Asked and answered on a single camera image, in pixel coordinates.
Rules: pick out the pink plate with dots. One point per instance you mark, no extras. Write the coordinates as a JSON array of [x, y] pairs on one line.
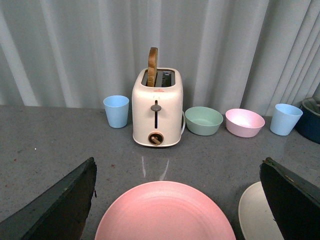
[[164, 210]]

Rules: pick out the white plate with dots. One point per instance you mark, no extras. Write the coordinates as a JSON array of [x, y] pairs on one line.
[[255, 216]]

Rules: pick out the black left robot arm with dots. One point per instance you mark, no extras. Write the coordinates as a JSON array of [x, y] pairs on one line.
[[59, 213]]

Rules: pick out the cream white toaster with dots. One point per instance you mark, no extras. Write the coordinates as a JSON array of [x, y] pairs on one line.
[[157, 112]]

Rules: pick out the green bowl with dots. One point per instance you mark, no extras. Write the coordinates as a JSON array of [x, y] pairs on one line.
[[203, 121]]

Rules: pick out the light blue left cup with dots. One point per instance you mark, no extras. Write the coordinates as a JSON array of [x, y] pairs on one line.
[[117, 110]]

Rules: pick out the light blue cup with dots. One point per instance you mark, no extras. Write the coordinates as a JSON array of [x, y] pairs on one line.
[[284, 119], [117, 110]]

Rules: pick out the brown bread slice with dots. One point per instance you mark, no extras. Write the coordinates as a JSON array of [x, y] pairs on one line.
[[152, 66]]

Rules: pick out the pink bowl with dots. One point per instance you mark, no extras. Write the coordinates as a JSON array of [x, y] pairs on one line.
[[243, 123]]

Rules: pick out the light blue right cup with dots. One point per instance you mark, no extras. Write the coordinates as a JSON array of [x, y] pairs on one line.
[[284, 119]]

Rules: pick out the dark blue saucepan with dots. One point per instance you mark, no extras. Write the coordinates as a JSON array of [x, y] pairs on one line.
[[309, 125]]

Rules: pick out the glass pot lid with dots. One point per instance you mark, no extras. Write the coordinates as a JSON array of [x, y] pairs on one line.
[[312, 104]]

